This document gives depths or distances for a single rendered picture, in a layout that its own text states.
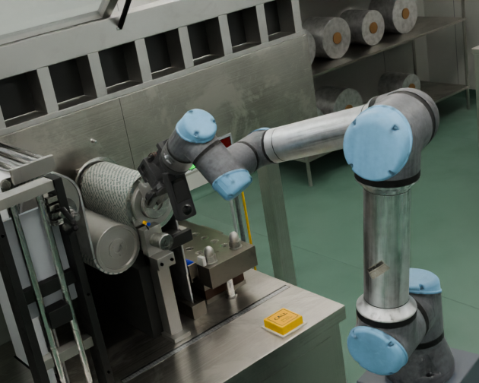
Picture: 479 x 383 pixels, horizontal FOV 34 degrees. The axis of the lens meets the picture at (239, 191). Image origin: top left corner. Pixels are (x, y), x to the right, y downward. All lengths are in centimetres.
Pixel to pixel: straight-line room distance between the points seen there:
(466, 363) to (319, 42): 383
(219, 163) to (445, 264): 263
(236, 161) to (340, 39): 392
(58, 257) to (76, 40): 69
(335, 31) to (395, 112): 412
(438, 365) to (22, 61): 124
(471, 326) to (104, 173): 206
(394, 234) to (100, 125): 103
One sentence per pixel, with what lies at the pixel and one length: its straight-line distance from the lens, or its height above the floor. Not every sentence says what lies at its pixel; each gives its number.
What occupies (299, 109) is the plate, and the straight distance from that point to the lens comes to 264.
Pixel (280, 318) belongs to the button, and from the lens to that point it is 196.
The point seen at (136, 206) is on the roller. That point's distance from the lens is 188.
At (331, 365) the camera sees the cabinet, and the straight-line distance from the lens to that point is 211.
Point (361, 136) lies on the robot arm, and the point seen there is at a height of 151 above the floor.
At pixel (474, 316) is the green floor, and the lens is 366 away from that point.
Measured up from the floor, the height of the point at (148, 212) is 124.
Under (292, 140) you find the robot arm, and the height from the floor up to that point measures 143.
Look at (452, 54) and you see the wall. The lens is 687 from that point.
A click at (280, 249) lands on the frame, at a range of 293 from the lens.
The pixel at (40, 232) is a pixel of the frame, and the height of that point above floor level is 133.
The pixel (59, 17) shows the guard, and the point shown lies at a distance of 212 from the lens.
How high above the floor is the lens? 193
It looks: 21 degrees down
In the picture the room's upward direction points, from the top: 10 degrees counter-clockwise
